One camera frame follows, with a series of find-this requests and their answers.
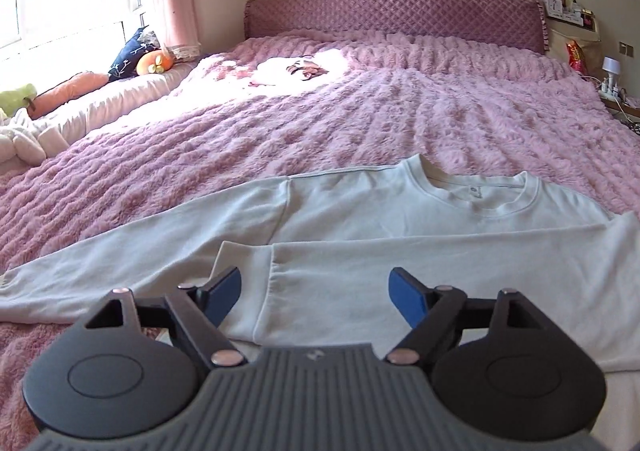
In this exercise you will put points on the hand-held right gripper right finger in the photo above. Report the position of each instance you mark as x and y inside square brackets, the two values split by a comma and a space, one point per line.
[407, 301]

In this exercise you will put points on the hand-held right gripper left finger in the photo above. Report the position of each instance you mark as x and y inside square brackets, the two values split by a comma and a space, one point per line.
[224, 296]

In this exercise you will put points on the white printed sweatshirt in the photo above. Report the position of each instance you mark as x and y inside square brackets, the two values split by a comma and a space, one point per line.
[375, 211]

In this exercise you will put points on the pink fluffy blanket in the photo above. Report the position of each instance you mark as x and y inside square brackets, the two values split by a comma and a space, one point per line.
[350, 121]

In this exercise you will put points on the pale window seat cushion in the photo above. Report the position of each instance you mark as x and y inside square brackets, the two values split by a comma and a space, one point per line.
[125, 96]

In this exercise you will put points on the orange plush toy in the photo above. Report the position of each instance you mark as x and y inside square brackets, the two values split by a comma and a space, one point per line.
[152, 63]

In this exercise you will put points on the white plush toy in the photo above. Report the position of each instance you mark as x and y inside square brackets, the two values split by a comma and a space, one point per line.
[27, 141]

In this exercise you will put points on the long orange pillow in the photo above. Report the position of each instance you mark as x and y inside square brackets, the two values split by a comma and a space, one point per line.
[70, 91]

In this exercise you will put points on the navy floral pillow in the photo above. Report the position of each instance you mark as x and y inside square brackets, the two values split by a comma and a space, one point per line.
[132, 53]

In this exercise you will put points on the green plush toy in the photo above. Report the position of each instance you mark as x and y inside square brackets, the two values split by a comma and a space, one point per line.
[17, 98]

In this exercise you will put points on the purple quilted headboard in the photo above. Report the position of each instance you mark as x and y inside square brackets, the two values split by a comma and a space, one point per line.
[400, 13]

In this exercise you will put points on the white power strip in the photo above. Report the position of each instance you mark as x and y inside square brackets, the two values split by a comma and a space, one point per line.
[611, 92]

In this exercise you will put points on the wooden nightstand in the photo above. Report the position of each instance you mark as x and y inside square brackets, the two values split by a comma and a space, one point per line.
[625, 106]

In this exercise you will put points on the red snack bag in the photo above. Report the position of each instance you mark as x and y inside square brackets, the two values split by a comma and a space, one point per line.
[575, 58]

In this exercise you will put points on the white table lamp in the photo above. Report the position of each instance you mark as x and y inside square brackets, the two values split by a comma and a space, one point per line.
[611, 66]

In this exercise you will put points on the beige hanging organiser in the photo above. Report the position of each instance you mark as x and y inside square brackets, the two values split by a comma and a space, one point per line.
[590, 46]

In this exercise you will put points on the white desk calendar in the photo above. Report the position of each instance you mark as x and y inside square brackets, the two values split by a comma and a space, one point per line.
[556, 6]

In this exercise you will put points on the cluster of small cosmetics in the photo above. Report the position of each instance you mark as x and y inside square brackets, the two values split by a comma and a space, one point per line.
[577, 13]

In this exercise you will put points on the wall outlet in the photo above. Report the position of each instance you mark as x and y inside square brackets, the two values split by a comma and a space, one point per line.
[626, 49]

